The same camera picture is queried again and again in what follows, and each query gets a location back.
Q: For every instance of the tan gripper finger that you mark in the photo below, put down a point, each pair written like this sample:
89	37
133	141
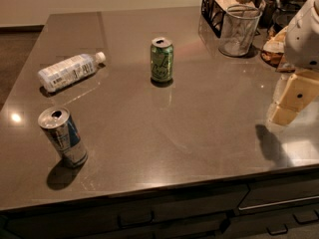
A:
292	94

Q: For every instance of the blue silver redbull can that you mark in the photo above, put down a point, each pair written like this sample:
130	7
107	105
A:
59	127

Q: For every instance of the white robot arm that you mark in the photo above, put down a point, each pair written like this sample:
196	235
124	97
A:
301	50

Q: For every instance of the green soda can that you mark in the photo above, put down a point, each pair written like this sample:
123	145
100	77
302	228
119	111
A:
161	59

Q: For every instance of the glass jar with black lid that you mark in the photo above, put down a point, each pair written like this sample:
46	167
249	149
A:
273	49

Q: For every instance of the dark cabinet drawer front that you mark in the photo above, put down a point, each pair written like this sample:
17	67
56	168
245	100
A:
279	193

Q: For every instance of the clear plastic water bottle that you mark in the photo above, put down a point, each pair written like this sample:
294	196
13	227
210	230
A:
69	71

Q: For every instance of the wire mesh cup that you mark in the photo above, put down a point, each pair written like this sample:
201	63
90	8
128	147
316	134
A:
238	30

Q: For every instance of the black wire basket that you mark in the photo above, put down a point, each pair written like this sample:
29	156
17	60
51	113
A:
213	11

